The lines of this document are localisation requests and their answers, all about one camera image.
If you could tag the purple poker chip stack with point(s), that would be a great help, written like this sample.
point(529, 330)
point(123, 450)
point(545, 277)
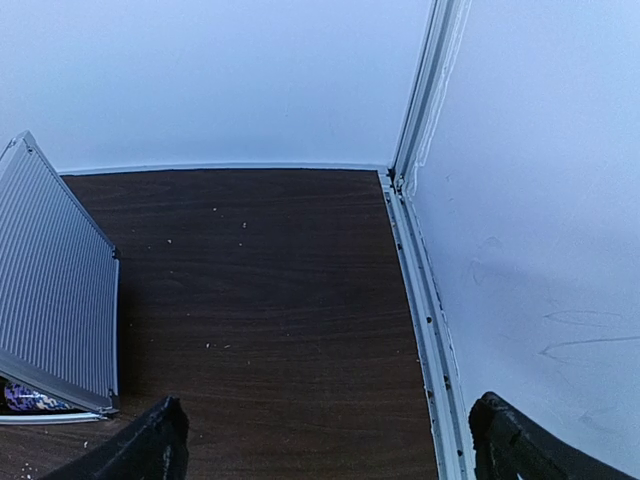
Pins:
point(22, 399)

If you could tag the aluminium corner post right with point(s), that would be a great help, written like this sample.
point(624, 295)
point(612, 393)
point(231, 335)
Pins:
point(453, 448)

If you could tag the aluminium poker case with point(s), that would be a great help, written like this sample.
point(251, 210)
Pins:
point(59, 293)

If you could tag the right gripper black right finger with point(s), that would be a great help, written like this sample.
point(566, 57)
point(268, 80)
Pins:
point(509, 445)

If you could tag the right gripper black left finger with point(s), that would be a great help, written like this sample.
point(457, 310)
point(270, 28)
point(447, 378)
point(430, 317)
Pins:
point(154, 446)

